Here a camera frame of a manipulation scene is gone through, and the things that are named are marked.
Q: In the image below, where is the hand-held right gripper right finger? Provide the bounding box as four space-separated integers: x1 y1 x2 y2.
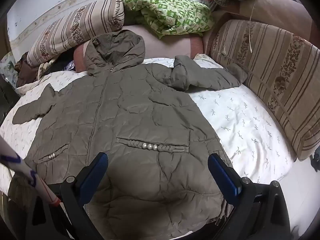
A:
207 153 293 240

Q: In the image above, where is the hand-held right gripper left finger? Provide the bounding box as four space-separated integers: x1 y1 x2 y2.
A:
25 152 109 240

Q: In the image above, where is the olive quilted puffer jacket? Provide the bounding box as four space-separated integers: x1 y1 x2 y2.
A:
12 30 248 240

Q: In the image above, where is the dark clothes pile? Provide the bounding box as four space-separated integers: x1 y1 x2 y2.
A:
45 54 78 76

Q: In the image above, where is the white leaf-print bedsheet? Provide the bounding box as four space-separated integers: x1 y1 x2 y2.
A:
0 55 308 240

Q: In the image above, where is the dark blue cloth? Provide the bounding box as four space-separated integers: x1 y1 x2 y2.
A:
310 146 320 173

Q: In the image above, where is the dark brown cloth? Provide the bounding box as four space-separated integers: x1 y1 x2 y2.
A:
14 52 40 88

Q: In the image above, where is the cream patterned cloth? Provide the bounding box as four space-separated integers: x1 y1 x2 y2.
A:
37 59 55 79

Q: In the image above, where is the striped floral pillow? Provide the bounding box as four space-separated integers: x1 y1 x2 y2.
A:
210 19 320 162
26 0 125 68

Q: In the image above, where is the green patterned blanket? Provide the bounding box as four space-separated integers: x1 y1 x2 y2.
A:
119 0 213 40

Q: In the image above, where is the brown sofa back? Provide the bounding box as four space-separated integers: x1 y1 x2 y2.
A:
202 0 320 55

